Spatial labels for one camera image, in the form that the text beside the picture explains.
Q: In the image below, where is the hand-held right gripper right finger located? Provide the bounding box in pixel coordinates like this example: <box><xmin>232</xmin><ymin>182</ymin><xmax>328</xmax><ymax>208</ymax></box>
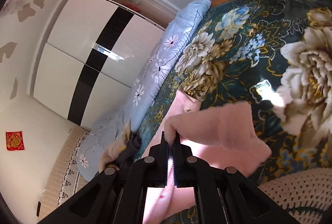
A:
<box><xmin>172</xmin><ymin>132</ymin><xmax>295</xmax><ymax>224</ymax></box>

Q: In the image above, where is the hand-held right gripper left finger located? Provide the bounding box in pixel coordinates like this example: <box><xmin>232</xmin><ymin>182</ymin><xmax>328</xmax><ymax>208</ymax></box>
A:
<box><xmin>38</xmin><ymin>131</ymin><xmax>169</xmax><ymax>224</ymax></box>

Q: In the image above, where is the pink floral fleece garment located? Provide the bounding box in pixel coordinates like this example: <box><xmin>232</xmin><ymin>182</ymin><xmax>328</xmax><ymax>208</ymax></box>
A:
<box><xmin>144</xmin><ymin>90</ymin><xmax>273</xmax><ymax>224</ymax></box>

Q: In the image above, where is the dark grey garment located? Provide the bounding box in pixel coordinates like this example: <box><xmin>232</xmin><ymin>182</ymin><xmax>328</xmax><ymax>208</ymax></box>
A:
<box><xmin>114</xmin><ymin>132</ymin><xmax>142</xmax><ymax>170</ymax></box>

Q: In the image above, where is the beige fleece garment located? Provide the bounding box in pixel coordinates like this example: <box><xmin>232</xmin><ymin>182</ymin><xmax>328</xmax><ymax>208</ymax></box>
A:
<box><xmin>99</xmin><ymin>120</ymin><xmax>133</xmax><ymax>173</ymax></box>

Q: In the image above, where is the beige quilted headboard cover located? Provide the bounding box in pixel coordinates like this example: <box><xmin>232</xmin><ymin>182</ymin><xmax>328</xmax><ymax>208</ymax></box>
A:
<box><xmin>39</xmin><ymin>127</ymin><xmax>91</xmax><ymax>217</ymax></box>

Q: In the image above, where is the teal floral blanket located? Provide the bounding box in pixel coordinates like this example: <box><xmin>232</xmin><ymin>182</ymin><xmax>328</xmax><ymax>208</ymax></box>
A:
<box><xmin>135</xmin><ymin>0</ymin><xmax>332</xmax><ymax>224</ymax></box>

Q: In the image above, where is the beige knitted cloth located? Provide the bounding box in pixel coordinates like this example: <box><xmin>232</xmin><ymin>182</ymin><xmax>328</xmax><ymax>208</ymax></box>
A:
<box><xmin>258</xmin><ymin>167</ymin><xmax>332</xmax><ymax>224</ymax></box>

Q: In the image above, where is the light blue daisy quilt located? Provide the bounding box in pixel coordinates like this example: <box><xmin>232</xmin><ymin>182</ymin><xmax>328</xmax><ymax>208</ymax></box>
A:
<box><xmin>128</xmin><ymin>0</ymin><xmax>212</xmax><ymax>117</ymax></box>

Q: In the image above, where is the white and black wardrobe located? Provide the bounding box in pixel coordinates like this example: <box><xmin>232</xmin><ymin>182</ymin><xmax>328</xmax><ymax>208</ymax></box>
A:
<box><xmin>32</xmin><ymin>0</ymin><xmax>166</xmax><ymax>128</ymax></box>

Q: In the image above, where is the red wall decoration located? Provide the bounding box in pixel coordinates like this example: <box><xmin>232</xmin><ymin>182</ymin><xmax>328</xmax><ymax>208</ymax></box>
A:
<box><xmin>6</xmin><ymin>131</ymin><xmax>25</xmax><ymax>151</ymax></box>

